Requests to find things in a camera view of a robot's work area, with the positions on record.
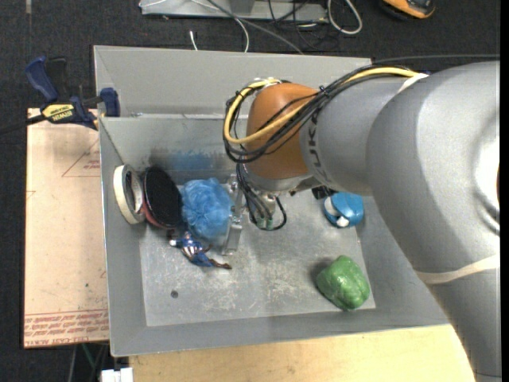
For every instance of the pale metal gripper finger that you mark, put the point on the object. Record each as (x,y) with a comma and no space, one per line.
(234,240)
(237,201)

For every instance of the blue bath loofah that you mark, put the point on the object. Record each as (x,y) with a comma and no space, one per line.
(207,209)

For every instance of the blue toy figure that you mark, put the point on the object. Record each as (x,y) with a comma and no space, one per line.
(195,253)

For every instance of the grey metal bin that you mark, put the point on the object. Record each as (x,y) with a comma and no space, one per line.
(254,285)

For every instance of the black round disc red rim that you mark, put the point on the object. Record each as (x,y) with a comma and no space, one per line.
(164,197)

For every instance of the blue and white toy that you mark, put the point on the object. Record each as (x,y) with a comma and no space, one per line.
(350,209)

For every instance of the white tape roll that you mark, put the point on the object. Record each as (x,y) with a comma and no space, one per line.
(124,205)

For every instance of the green toy pepper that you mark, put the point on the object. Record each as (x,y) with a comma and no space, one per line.
(344,285)

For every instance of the brown cardboard board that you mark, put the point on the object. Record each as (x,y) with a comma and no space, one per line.
(63,233)

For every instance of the black cylinder on white bracket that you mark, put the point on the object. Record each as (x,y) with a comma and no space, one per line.
(320,192)

